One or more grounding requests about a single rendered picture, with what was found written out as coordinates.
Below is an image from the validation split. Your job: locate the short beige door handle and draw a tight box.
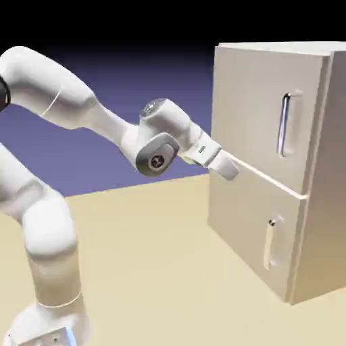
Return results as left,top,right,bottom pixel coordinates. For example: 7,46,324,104
263,218,278,271

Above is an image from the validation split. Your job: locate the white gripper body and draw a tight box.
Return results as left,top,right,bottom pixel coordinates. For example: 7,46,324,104
208,149,241,182

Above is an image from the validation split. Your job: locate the long silver door handle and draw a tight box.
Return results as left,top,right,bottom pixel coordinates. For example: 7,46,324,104
277,92,293,159

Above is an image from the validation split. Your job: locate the small beige cabinet door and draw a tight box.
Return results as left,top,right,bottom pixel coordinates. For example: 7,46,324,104
207,170,310,303

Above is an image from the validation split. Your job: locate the large beige cabinet door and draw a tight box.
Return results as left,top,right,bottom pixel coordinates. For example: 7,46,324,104
209,45,332,196

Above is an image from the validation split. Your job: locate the beige cabinet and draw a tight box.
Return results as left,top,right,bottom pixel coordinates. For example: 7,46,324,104
207,41,346,306

